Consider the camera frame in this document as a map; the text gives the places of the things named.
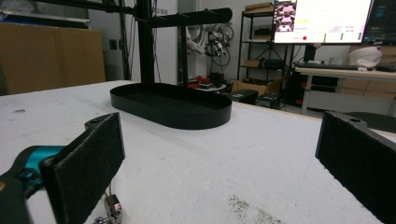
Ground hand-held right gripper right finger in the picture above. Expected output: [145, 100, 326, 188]
[315, 110, 396, 224]

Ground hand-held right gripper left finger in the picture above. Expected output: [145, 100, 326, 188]
[39, 112, 126, 224]

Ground silver metal clasp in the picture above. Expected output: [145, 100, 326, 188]
[92, 183, 123, 224]

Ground black computer case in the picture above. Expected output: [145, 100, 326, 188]
[285, 74, 340, 107]

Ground white desk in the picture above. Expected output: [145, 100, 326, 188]
[293, 66, 396, 118]

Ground black keyboard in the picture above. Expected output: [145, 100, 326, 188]
[293, 62, 360, 71]

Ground white cap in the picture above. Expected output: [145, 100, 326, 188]
[347, 45, 384, 69]

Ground black box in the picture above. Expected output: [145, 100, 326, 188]
[228, 89, 260, 105]
[255, 91, 284, 110]

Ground black jewelry stand with tray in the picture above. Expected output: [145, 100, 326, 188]
[34, 0, 233, 131]

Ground large brown cardboard sheet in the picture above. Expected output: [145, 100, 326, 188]
[0, 21, 106, 96]

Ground open cardboard box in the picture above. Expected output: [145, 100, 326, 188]
[231, 77, 285, 97]

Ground dark computer monitor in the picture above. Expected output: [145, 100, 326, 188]
[361, 0, 396, 47]

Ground bright computer monitor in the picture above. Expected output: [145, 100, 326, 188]
[273, 0, 375, 45]

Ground red tool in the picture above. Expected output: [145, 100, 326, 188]
[195, 75, 215, 91]

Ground black metal shelf rack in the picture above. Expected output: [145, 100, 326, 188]
[237, 10, 295, 82]

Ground flat cardboard boxes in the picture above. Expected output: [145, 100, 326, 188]
[244, 2, 276, 15]

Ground white robot arm with cables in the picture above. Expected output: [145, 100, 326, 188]
[186, 23, 235, 67]

